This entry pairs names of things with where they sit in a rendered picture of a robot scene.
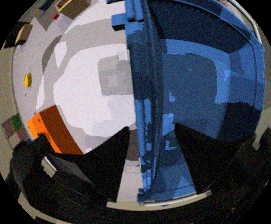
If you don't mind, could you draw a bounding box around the small teal block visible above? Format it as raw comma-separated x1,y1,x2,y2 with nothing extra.
38,0,54,11

